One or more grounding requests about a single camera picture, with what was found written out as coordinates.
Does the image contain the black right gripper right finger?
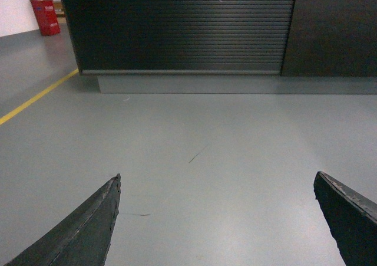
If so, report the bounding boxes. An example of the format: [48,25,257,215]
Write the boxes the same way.
[313,172,376,265]

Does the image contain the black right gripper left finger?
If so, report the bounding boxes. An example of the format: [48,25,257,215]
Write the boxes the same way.
[7,174,121,265]

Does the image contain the black checkout counter cabinet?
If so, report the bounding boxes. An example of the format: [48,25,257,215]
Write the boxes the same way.
[62,0,376,94]

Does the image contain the red box on floor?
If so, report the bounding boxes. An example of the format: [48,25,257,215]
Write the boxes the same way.
[29,0,61,36]

